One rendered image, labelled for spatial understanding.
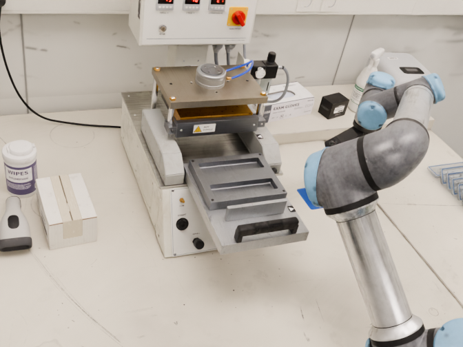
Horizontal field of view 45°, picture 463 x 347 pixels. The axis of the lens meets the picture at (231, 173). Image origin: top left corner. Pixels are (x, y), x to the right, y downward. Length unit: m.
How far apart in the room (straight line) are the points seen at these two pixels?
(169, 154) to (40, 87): 0.69
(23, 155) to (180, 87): 0.45
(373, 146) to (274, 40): 1.09
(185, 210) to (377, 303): 0.54
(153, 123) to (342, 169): 0.58
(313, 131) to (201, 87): 0.64
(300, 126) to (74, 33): 0.83
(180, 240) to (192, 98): 0.37
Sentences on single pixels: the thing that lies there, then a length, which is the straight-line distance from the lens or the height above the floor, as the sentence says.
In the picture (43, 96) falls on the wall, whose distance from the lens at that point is 1.97.
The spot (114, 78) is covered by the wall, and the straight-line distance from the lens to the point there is 1.98.
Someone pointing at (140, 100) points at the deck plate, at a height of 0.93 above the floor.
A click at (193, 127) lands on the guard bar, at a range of 1.43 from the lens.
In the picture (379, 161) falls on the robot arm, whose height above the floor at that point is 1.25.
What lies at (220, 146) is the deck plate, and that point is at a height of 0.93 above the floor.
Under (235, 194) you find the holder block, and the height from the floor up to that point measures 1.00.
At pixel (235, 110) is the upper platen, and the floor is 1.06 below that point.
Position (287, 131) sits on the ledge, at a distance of 1.96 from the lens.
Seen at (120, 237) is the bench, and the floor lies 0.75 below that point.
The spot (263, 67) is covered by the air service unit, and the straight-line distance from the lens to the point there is 1.69.
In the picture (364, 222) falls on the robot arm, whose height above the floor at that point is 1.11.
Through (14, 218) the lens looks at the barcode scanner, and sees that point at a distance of 1.47.
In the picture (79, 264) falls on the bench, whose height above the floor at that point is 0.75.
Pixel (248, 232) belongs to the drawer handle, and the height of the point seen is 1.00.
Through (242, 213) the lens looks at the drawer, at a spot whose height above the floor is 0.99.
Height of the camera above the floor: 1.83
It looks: 37 degrees down
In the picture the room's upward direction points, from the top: 12 degrees clockwise
